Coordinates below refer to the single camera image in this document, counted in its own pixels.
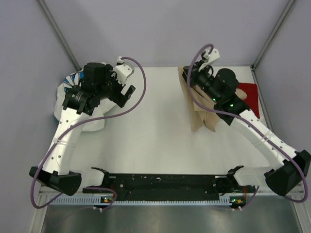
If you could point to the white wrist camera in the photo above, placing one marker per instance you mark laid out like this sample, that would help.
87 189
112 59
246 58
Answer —
121 64
208 57

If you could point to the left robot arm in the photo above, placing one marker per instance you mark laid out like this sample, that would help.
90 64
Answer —
84 91

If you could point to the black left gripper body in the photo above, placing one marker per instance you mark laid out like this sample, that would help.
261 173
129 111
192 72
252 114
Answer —
112 87

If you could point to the aluminium frame rail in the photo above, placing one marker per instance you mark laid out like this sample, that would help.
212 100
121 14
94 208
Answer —
262 190

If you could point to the white slotted cable duct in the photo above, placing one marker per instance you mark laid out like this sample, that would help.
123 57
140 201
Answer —
101 201

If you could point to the white flower print t-shirt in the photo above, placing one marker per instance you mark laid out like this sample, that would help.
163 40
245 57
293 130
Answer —
64 99

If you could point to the corner frame post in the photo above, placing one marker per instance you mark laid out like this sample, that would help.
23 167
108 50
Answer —
58 33
289 7

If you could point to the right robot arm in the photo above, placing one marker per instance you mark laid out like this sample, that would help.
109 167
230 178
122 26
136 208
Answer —
287 166

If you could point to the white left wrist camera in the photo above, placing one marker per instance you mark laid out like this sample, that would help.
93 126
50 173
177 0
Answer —
121 64

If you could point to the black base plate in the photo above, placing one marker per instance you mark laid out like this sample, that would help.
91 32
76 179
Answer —
172 187

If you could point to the folded red t-shirt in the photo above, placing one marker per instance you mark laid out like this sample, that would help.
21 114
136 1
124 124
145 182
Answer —
248 92

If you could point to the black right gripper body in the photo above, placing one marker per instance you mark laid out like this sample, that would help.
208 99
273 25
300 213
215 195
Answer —
203 79

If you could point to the right side frame rail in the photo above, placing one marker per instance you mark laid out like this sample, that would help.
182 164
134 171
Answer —
263 102

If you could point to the left corner frame post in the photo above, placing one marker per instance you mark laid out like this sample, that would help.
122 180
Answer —
58 33

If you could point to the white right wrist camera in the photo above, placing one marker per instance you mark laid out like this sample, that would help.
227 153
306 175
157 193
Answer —
208 57

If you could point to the right corner frame post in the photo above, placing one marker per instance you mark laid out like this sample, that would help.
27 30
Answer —
289 7

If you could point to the beige t-shirt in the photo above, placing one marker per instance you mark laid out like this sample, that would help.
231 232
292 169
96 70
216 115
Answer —
199 117

